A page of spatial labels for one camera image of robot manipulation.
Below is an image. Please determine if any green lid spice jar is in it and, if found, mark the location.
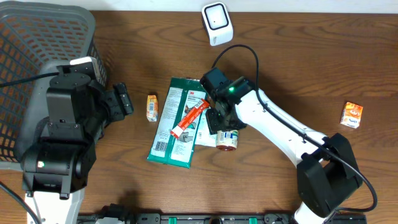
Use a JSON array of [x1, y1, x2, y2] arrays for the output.
[[216, 130, 239, 151]]

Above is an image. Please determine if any white teal wipes packet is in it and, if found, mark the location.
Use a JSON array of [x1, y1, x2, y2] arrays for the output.
[[195, 109, 216, 147]]

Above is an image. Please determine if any orange small box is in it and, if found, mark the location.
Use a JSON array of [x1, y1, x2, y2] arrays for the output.
[[340, 102, 363, 129], [146, 95, 158, 122]]

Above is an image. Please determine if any red white sachet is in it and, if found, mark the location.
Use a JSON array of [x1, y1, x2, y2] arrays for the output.
[[170, 98, 210, 139]]

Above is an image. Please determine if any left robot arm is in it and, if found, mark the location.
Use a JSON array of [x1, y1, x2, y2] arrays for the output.
[[21, 73, 134, 223]]

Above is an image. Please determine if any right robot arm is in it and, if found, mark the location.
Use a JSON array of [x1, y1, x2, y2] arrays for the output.
[[200, 75, 363, 223]]

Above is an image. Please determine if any white barcode scanner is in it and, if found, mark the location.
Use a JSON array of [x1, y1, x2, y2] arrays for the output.
[[201, 2, 234, 47]]

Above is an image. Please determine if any grey plastic shopping basket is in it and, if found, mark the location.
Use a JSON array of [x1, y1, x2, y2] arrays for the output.
[[1, 1, 108, 171]]

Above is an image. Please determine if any black mounting rail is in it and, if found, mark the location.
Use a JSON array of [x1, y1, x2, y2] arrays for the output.
[[77, 203, 368, 224]]

